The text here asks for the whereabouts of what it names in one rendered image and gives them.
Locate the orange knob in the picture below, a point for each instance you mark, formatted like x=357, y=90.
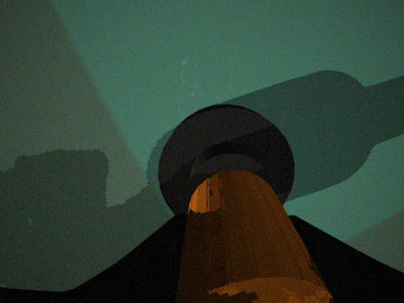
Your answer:
x=241, y=247

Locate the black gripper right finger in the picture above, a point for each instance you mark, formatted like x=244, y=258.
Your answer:
x=351, y=276

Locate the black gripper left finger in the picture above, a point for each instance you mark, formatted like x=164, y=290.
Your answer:
x=148, y=274

